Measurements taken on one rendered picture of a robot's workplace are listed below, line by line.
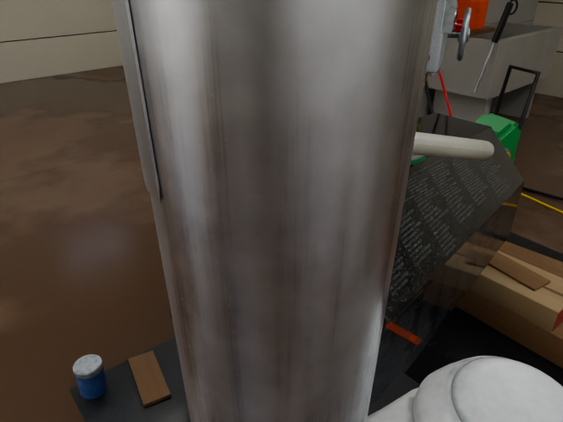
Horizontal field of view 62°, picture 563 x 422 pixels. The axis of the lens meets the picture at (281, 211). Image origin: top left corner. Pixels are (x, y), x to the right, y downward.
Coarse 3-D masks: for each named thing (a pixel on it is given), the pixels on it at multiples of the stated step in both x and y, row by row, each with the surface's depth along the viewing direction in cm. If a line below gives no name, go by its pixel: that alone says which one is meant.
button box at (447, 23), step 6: (450, 0) 117; (456, 0) 117; (450, 6) 118; (456, 6) 120; (444, 12) 119; (450, 12) 119; (444, 18) 120; (450, 18) 119; (444, 24) 120; (450, 24) 120; (444, 30) 121; (450, 30) 120
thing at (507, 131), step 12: (528, 72) 273; (540, 72) 267; (504, 84) 287; (528, 96) 273; (528, 108) 275; (480, 120) 290; (492, 120) 285; (504, 120) 283; (504, 132) 277; (516, 132) 277; (504, 144) 278; (516, 144) 282
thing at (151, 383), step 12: (132, 360) 187; (144, 360) 187; (156, 360) 187; (132, 372) 182; (144, 372) 182; (156, 372) 182; (144, 384) 176; (156, 384) 176; (144, 396) 172; (156, 396) 172; (168, 396) 173
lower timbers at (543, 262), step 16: (512, 256) 234; (528, 256) 234; (544, 256) 234; (560, 272) 223; (464, 304) 213; (480, 304) 206; (496, 304) 200; (480, 320) 209; (496, 320) 202; (512, 320) 196; (528, 320) 191; (512, 336) 198; (528, 336) 192; (544, 336) 187; (560, 336) 183; (544, 352) 189; (560, 352) 183
